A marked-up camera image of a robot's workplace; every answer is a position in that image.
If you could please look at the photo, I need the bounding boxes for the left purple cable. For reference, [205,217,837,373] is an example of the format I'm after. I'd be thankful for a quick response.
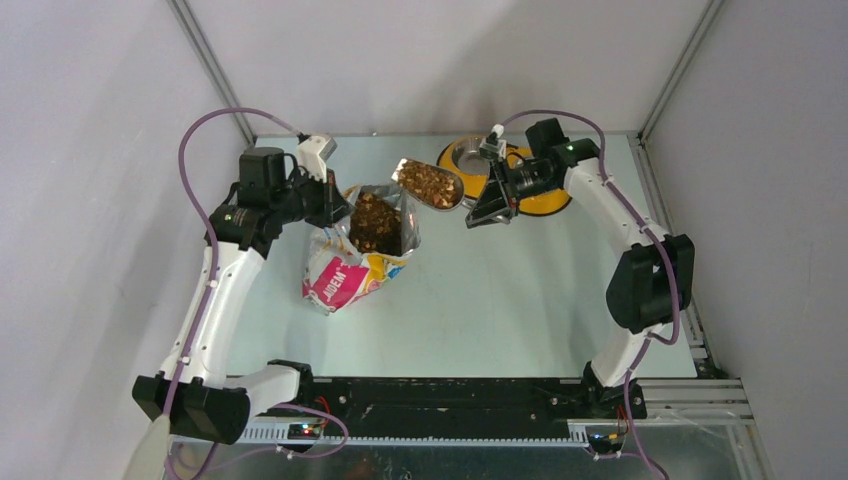
[162,107,350,480]

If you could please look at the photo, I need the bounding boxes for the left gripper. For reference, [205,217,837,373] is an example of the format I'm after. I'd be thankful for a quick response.
[271,165,354,229]

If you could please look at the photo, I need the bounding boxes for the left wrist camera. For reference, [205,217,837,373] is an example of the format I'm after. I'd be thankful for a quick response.
[295,134,337,183]

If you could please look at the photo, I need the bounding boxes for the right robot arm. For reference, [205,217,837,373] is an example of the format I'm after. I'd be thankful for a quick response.
[465,110,695,418]

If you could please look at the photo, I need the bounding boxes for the pet food bag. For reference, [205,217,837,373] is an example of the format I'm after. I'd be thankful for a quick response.
[302,183,421,315]

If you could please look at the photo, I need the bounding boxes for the purple cable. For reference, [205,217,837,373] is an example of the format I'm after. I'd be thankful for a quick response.
[162,107,350,480]
[500,109,684,480]

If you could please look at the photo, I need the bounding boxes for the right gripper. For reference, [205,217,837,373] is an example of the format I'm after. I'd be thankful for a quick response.
[467,157,559,229]

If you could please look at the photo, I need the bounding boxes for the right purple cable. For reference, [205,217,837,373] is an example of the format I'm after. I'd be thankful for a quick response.
[500,109,684,480]

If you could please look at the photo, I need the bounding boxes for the yellow double pet bowl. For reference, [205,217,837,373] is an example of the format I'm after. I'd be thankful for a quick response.
[436,135,572,217]

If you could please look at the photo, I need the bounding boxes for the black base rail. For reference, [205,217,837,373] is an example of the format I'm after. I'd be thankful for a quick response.
[294,377,647,441]

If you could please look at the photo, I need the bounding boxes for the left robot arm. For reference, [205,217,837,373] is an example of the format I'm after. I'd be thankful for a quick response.
[132,138,352,445]

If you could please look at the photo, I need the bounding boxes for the metal food scoop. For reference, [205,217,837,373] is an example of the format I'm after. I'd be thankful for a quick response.
[391,158,473,212]

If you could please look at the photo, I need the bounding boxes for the pet food kibble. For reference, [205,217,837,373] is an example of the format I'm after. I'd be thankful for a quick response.
[348,192,402,256]

